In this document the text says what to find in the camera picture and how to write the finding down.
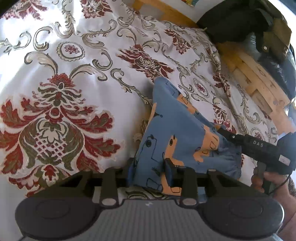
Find blue patterned child pants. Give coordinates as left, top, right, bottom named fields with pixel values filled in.
left=133, top=77, right=241, bottom=196

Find person's right hand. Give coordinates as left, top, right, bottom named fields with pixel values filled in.
left=263, top=172, right=295, bottom=227

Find floral white bedspread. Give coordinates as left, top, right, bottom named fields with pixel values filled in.
left=1, top=1, right=278, bottom=202

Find dark green bag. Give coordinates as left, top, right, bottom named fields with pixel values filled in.
left=197, top=1, right=292, bottom=62

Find wooden bed frame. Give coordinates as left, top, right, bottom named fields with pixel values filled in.
left=132, top=0, right=198, bottom=28

